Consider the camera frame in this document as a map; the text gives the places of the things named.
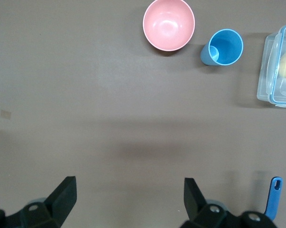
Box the clear plastic container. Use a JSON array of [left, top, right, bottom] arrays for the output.
[[256, 23, 286, 108]]

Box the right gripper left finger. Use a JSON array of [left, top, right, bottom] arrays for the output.
[[0, 176, 77, 228]]

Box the black pot blue handle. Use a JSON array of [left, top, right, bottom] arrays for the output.
[[265, 177, 283, 220]]

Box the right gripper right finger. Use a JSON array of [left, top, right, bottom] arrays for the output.
[[180, 177, 280, 228]]

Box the pink bowl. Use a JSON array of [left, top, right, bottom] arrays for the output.
[[142, 0, 195, 52]]

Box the blue plastic cup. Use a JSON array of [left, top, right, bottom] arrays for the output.
[[200, 28, 244, 66]]

